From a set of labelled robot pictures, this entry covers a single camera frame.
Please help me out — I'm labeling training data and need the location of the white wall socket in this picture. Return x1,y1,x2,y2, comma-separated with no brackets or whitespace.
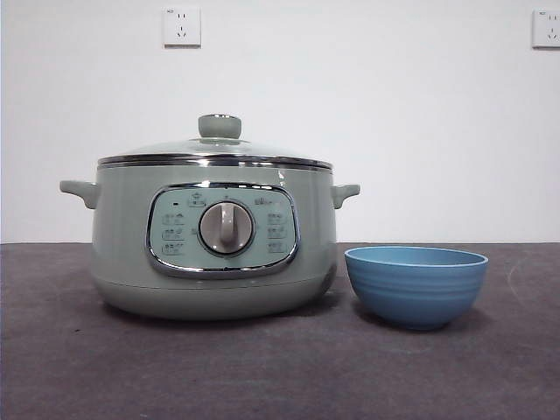
163,6,203,48
531,9,560,49

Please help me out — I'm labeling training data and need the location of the blue ribbed bowl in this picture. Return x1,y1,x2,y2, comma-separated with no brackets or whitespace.
343,245,490,332

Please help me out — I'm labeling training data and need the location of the glass lid with green knob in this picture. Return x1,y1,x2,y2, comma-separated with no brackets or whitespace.
96,114,333,168

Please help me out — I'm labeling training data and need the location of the pale green electric steamer pot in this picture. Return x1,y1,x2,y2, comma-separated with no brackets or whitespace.
59,163,362,323

